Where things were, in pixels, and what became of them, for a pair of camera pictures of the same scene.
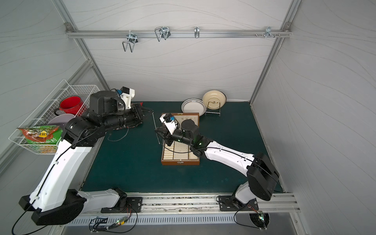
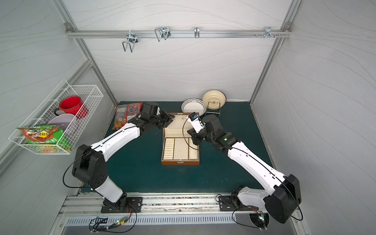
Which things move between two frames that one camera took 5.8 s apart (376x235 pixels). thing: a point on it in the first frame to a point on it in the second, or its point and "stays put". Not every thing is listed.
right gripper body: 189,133 to 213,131
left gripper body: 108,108 to 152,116
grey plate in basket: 60,120 stays put
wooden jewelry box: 179,153 stays put
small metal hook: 197,30 stays put
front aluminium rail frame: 202,204 stays put
